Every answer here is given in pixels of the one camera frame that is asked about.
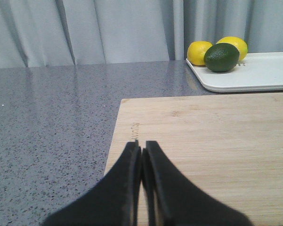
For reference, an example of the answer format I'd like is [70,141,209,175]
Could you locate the wooden cutting board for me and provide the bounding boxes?
[105,92,283,226]

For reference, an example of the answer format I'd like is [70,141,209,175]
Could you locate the grey curtain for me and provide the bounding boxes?
[0,0,283,68]

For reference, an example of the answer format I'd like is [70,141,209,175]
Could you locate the yellow lemon left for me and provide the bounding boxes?
[187,41,212,66]

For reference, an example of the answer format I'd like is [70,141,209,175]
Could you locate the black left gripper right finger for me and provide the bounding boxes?
[142,141,252,226]

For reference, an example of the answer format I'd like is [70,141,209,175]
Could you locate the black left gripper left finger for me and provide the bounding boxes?
[43,141,141,226]

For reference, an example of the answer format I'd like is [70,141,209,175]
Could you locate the yellow lemon right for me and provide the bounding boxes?
[216,36,248,61]

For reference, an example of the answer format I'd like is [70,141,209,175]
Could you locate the white rectangular tray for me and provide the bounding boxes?
[186,52,283,93]

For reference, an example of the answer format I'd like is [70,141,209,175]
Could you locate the green lime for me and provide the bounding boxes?
[203,43,240,73]

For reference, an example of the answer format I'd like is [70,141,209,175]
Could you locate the yellow lemon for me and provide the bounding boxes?
[216,36,248,61]
[187,41,212,66]

